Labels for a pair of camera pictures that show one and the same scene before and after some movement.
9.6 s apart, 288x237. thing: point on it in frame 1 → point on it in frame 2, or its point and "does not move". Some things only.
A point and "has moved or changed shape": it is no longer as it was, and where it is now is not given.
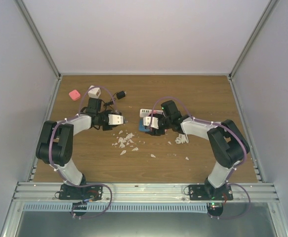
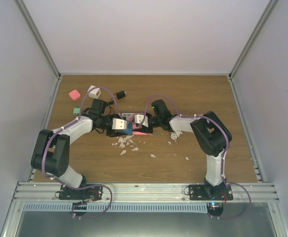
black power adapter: [121, 95] does not move
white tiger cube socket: [95, 93] does not move
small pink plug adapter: [74, 95] does not move
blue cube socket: [142, 127] has moved or changed shape
